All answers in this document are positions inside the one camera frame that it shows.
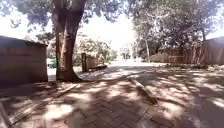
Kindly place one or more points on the green bushes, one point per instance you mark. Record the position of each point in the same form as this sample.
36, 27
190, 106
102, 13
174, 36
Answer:
93, 48

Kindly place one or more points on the concrete kerb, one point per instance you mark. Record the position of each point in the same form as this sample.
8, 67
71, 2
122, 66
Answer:
143, 90

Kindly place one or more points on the brick paved path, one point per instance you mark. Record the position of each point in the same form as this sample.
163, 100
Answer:
110, 106

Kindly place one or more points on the large tree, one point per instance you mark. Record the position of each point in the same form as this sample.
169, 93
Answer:
68, 50

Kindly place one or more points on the brown fence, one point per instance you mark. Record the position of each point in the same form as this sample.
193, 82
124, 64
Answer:
180, 56

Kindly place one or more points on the group of trees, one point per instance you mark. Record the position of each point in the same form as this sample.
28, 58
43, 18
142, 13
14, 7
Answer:
173, 23

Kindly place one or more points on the bare earth ground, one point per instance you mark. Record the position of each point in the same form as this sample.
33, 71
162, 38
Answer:
23, 96

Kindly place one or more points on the brown building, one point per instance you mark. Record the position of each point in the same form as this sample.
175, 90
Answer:
214, 50

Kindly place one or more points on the low brown wall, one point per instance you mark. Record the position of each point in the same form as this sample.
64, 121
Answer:
90, 62

